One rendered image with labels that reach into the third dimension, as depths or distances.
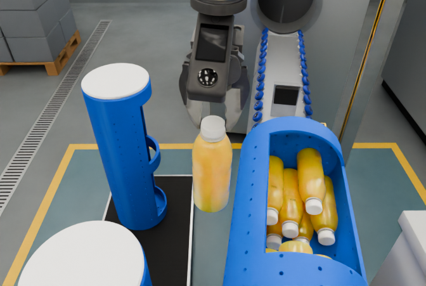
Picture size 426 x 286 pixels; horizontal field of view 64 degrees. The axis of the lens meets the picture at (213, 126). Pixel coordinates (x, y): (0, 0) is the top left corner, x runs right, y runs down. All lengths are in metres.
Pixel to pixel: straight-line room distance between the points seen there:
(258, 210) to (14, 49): 3.40
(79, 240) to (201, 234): 1.27
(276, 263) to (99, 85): 1.06
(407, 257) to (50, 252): 0.83
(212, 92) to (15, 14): 3.37
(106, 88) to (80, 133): 1.54
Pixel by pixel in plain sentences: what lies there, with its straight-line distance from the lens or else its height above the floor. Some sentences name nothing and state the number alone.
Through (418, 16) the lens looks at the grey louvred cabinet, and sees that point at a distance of 3.24.
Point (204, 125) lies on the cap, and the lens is 0.53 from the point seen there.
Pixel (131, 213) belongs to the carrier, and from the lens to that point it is 1.89.
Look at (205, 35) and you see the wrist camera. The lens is 0.42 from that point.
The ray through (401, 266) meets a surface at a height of 1.02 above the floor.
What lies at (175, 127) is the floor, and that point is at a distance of 2.84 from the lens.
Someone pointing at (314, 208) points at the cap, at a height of 1.11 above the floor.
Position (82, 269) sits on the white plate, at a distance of 0.90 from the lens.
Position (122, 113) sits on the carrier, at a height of 0.96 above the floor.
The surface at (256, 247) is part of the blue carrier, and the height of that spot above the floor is 1.21.
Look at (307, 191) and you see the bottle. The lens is 0.89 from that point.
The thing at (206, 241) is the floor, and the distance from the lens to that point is 2.11.
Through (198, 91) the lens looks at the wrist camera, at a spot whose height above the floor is 1.57.
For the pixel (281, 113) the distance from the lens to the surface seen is 1.42.
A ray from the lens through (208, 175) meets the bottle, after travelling 0.57.
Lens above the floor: 1.79
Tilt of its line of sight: 39 degrees down
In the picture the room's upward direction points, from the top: straight up
